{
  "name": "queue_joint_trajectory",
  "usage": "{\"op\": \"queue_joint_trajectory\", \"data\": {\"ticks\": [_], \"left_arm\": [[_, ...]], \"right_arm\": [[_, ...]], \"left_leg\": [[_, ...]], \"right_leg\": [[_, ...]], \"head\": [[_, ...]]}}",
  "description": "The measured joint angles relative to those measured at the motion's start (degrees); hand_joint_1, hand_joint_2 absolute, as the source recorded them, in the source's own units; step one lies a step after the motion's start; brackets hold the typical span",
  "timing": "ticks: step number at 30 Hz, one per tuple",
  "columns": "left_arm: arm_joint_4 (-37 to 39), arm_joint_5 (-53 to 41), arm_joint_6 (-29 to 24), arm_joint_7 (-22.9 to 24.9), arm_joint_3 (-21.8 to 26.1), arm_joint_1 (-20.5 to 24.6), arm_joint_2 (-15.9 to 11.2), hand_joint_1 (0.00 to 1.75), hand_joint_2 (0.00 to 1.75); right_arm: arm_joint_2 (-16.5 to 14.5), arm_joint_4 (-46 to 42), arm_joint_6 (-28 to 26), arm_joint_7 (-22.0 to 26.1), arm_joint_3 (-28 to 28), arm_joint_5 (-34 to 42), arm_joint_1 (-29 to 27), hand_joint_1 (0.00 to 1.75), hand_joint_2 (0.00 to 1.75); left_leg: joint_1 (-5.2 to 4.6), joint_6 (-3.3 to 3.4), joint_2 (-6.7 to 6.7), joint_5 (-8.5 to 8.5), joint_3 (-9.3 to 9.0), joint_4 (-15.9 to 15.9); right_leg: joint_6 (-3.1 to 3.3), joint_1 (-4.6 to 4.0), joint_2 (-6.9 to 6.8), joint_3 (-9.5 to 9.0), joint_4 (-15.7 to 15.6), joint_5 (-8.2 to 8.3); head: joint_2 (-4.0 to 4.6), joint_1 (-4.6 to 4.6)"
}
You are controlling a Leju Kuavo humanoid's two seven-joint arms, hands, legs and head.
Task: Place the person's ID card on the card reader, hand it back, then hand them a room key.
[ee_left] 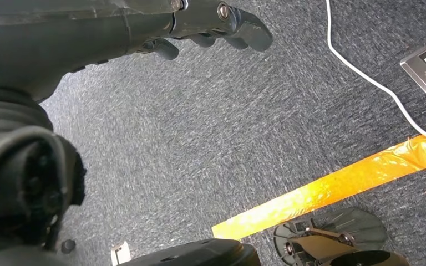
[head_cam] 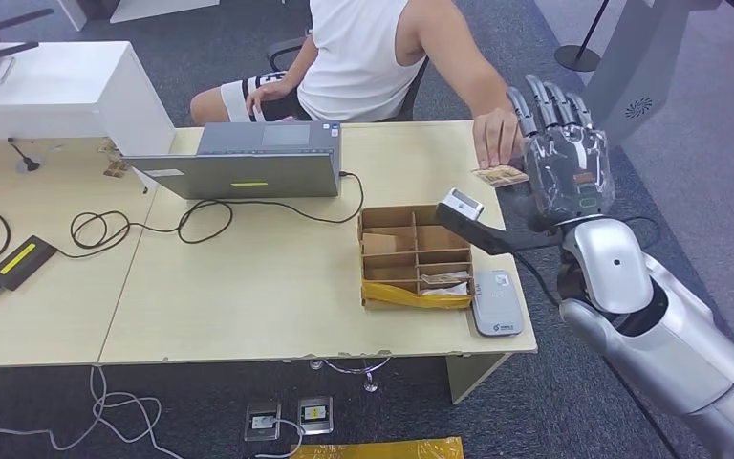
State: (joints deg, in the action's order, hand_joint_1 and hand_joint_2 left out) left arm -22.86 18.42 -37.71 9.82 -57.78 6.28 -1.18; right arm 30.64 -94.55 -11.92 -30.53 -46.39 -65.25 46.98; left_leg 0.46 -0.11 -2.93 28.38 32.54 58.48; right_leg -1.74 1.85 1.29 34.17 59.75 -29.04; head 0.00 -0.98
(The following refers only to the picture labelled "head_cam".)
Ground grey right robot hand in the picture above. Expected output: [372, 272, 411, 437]
[500, 74, 616, 232]

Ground person's left hand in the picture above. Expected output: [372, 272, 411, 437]
[471, 108, 524, 170]

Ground person's right hand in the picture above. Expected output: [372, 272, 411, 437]
[246, 78, 292, 121]

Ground patterned room key card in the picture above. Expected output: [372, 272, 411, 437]
[420, 272, 471, 286]

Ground cardboard divider box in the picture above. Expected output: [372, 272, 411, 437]
[357, 204, 475, 312]

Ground person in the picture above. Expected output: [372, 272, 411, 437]
[189, 0, 524, 169]

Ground grey card reader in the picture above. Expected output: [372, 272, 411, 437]
[471, 270, 526, 338]

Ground white card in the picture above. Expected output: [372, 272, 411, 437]
[420, 283, 471, 297]

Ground grey laptop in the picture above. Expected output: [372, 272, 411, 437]
[124, 121, 343, 201]

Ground grey kiosk stand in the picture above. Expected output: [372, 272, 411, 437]
[582, 0, 723, 147]

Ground white furniture panel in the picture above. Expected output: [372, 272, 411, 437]
[56, 0, 222, 32]

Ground white cabinet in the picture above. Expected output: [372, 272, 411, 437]
[0, 40, 177, 191]

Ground white desk leg panel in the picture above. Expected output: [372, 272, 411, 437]
[445, 352, 512, 405]

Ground small black desk microphone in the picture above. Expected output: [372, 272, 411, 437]
[7, 137, 41, 173]

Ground black power adapter yellow label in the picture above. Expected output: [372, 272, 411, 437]
[0, 235, 59, 292]

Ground floor socket with yellow label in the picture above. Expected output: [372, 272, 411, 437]
[297, 395, 335, 436]

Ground floor socket with white plug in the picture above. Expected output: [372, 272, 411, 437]
[244, 401, 282, 443]

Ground yellow plastic sheet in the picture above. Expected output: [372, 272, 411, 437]
[291, 437, 464, 459]

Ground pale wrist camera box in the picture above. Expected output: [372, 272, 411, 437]
[438, 187, 486, 223]

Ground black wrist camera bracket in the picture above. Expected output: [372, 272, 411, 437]
[435, 202, 565, 258]

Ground black stanchion post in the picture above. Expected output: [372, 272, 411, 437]
[553, 0, 612, 73]

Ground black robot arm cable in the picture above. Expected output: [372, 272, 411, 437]
[512, 216, 685, 459]

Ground black laptop power cable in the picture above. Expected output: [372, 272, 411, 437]
[56, 170, 366, 260]

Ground clear cable hook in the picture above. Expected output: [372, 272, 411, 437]
[308, 358, 392, 394]

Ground short white socket cable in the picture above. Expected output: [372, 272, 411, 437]
[252, 418, 305, 459]

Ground long white floor cable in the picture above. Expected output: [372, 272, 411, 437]
[0, 365, 184, 459]

